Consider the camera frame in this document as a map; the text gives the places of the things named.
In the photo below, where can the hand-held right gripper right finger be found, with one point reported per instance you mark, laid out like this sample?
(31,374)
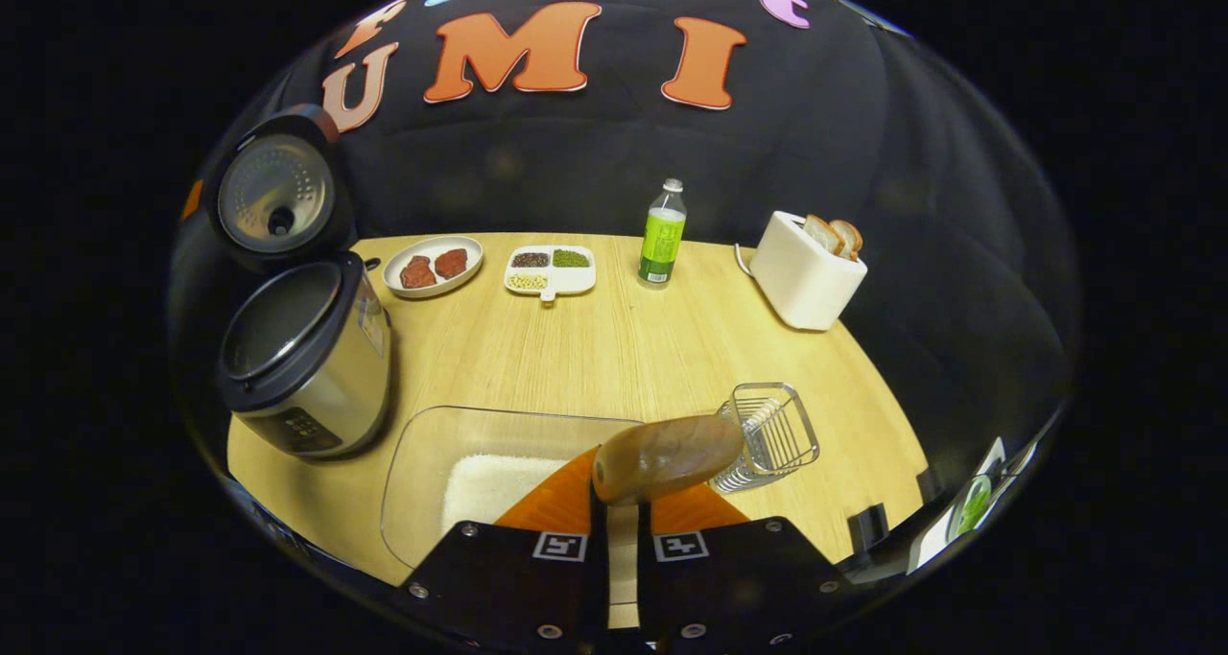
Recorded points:
(739,578)

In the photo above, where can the black backdrop cloth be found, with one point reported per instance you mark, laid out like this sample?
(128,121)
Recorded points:
(863,137)

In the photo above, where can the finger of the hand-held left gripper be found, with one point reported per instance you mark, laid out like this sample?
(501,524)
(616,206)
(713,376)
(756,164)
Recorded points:
(192,200)

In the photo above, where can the black and silver rice cooker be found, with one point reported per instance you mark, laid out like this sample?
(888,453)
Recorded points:
(317,367)

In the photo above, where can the red meat piece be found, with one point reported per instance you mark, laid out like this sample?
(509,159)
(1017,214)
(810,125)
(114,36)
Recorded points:
(451,264)
(418,273)

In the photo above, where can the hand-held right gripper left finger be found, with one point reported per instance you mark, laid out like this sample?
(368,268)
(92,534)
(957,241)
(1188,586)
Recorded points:
(499,578)

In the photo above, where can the round white plate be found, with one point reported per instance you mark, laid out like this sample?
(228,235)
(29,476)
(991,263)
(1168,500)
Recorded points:
(398,271)

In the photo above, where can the white divided bean dish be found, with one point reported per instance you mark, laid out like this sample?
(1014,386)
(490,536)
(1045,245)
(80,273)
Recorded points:
(550,273)

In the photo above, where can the wooden spoon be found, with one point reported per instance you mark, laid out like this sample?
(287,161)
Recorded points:
(662,458)

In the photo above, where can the clear glass dish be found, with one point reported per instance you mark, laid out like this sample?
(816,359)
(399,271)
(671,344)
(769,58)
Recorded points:
(422,482)

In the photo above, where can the green label plastic bottle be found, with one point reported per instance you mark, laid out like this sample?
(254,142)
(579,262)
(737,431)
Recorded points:
(662,243)

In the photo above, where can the white toaster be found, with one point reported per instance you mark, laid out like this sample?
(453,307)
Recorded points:
(801,286)

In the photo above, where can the toast bread slice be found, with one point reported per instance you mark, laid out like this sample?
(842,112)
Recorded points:
(823,235)
(849,238)

